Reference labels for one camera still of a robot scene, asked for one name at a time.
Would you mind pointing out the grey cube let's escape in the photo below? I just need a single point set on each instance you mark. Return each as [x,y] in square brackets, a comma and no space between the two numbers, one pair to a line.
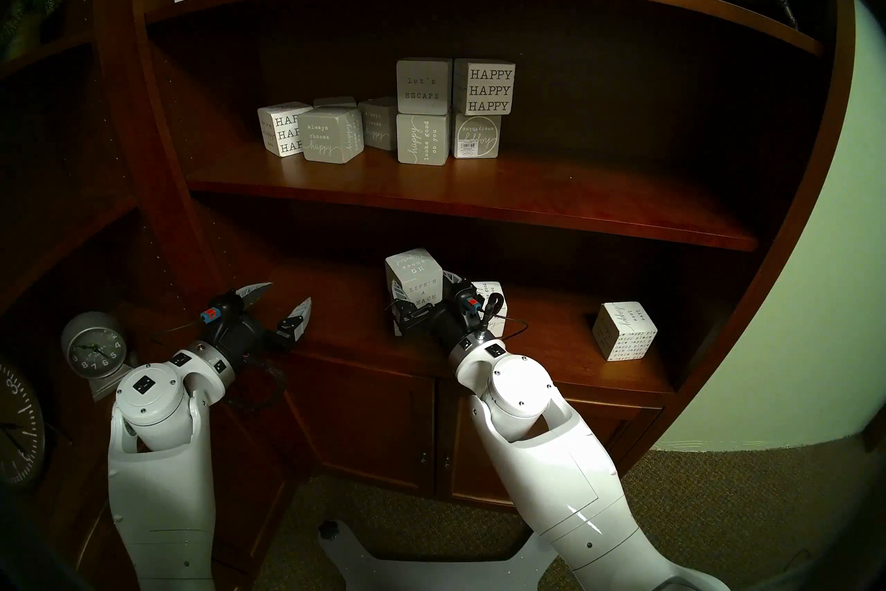
[423,85]

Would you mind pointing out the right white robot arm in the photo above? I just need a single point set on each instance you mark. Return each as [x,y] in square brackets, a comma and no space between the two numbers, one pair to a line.
[540,444]

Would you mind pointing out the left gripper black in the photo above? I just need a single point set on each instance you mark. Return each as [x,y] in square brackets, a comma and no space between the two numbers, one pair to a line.
[239,337]

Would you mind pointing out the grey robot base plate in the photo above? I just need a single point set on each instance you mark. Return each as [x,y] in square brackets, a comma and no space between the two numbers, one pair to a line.
[387,572]

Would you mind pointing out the grey cube faint script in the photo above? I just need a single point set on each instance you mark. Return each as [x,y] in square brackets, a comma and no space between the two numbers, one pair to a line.
[379,124]

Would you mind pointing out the large round wall clock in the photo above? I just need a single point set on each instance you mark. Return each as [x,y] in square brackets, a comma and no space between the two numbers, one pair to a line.
[19,430]

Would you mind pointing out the white cube my happy place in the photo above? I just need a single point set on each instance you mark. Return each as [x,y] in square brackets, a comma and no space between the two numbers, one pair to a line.
[494,299]

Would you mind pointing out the grey cube always choose happy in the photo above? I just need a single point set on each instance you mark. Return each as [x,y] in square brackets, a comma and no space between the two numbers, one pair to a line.
[325,136]

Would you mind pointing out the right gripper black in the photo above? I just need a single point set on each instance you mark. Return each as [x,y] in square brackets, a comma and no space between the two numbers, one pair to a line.
[453,323]

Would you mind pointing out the white cube happy place print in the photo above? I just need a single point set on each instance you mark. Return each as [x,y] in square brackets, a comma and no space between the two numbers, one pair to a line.
[624,332]

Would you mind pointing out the white cube with barcode label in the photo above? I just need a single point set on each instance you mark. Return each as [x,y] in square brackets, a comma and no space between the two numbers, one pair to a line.
[477,136]

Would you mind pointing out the grey cube life's a beach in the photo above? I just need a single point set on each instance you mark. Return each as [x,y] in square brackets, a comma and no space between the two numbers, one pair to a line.
[415,278]

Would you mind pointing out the brown wooden arched bookcase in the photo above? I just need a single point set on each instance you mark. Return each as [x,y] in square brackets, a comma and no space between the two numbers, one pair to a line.
[484,188]

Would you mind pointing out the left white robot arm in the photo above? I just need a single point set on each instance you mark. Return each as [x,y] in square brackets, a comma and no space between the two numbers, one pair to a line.
[159,458]

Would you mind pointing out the white HAPPY print cube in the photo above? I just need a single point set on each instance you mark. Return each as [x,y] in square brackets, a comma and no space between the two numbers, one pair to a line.
[484,87]
[277,129]

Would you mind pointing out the small grey alarm clock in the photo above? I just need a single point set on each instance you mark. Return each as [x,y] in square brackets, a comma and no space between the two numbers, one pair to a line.
[93,347]

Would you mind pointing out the plain grey cube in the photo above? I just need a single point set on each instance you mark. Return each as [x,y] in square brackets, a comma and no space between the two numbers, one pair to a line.
[335,102]

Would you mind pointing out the grey cube happy looks good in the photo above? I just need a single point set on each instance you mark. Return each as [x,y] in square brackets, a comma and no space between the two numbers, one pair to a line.
[422,139]

